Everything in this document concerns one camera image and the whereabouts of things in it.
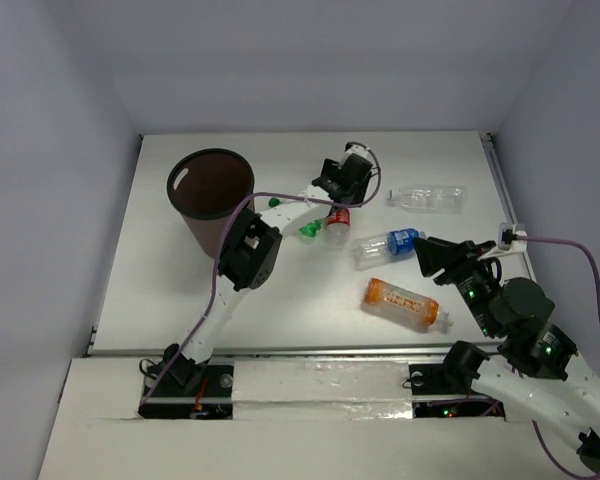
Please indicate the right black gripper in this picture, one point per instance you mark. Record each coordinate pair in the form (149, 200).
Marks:
(434, 252)

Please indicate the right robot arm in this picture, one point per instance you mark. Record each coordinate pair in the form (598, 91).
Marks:
(537, 369)

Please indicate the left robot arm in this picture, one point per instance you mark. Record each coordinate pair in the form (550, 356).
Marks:
(249, 246)

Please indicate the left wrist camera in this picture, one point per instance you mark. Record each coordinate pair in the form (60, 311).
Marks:
(356, 148)

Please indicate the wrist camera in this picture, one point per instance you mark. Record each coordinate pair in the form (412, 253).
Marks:
(510, 241)
(356, 148)

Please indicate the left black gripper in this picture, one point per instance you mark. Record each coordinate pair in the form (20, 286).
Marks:
(338, 201)

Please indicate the blue label clear bottle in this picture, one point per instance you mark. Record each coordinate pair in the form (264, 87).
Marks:
(385, 248)

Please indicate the green plastic bottle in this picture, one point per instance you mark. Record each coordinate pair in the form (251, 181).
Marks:
(309, 230)

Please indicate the metal base rail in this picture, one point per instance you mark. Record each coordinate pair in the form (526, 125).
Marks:
(311, 388)

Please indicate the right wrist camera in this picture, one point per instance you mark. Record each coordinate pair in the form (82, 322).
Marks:
(510, 241)

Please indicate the orange drink bottle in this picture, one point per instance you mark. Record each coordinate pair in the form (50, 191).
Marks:
(415, 311)

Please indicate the brown cylindrical bin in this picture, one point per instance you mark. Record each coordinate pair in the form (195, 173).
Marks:
(205, 187)

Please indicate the clear unlabelled plastic bottle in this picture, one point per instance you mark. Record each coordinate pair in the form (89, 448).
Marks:
(425, 198)

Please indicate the red label water bottle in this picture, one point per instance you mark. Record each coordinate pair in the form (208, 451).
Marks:
(338, 225)

